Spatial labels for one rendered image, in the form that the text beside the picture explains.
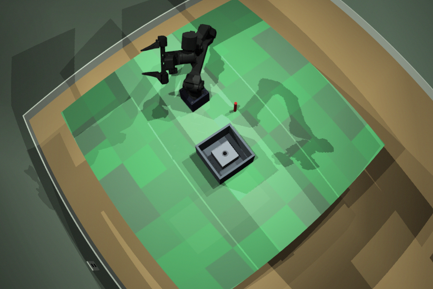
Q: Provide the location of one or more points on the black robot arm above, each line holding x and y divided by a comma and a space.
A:
194, 47

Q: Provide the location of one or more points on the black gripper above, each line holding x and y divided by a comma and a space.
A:
162, 43

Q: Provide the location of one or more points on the white square plate with hole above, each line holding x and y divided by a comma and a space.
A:
224, 155

